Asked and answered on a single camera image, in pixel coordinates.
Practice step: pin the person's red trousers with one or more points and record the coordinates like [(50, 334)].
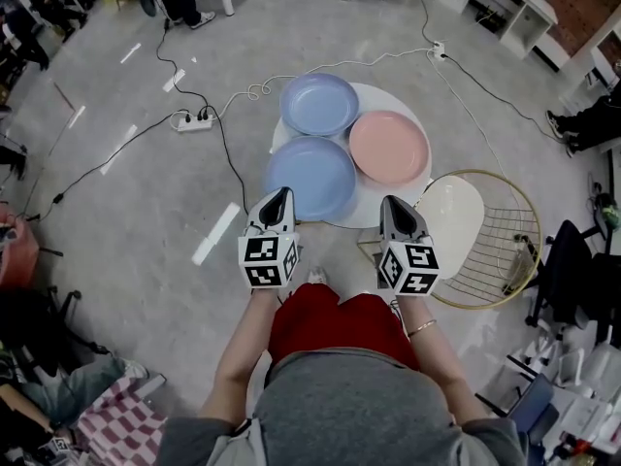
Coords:
[(339, 328)]

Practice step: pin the white round table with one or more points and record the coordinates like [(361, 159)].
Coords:
[(369, 207)]

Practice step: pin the pink white checked cloth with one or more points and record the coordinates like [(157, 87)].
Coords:
[(121, 420)]

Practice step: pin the person's left forearm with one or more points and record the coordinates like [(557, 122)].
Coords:
[(242, 347)]

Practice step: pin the blue chair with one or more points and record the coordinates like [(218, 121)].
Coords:
[(536, 406)]

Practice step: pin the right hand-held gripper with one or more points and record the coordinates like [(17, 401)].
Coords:
[(407, 267)]

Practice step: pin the person's right forearm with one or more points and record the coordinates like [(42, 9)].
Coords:
[(436, 372)]

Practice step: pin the person's light shoe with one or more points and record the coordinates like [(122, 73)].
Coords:
[(317, 276)]

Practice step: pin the pink big plate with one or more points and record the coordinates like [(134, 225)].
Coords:
[(388, 146)]

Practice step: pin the black office chair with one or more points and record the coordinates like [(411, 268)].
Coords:
[(29, 318), (572, 270)]

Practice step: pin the person's grey shirt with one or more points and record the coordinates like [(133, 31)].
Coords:
[(349, 406)]

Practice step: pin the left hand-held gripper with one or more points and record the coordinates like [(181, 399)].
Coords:
[(267, 260)]

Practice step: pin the white power strip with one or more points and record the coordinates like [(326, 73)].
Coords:
[(194, 125)]

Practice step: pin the small white plug adapter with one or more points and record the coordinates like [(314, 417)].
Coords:
[(438, 50)]

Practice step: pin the blue big plate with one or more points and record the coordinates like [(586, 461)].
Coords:
[(313, 175), (317, 105)]

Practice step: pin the green black device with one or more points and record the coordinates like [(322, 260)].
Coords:
[(605, 207)]

